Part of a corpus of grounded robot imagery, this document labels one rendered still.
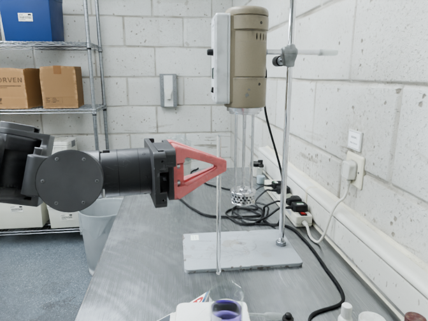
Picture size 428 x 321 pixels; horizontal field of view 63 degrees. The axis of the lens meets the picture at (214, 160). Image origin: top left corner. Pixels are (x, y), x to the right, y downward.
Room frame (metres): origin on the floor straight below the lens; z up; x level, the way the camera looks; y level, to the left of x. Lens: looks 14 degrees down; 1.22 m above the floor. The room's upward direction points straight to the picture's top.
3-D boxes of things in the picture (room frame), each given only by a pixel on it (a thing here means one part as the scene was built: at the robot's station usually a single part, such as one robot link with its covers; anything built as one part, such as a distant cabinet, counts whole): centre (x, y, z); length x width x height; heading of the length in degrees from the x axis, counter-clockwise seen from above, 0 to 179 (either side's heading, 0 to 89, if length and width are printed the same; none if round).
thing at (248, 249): (0.87, -0.07, 0.76); 0.30 x 0.20 x 0.01; 97
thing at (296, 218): (1.21, -0.26, 0.77); 0.40 x 0.06 x 0.04; 7
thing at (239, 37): (0.87, -0.06, 1.25); 0.15 x 0.11 x 0.24; 97
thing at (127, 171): (0.41, 0.10, 1.10); 0.10 x 0.07 x 0.07; 17
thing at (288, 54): (0.93, -0.18, 1.26); 0.25 x 0.11 x 0.05; 97
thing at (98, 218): (2.03, 0.67, 0.22); 0.33 x 0.33 x 0.41
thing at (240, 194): (0.87, -0.08, 1.02); 0.07 x 0.07 x 0.25
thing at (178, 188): (0.44, 0.03, 1.10); 0.09 x 0.07 x 0.07; 107
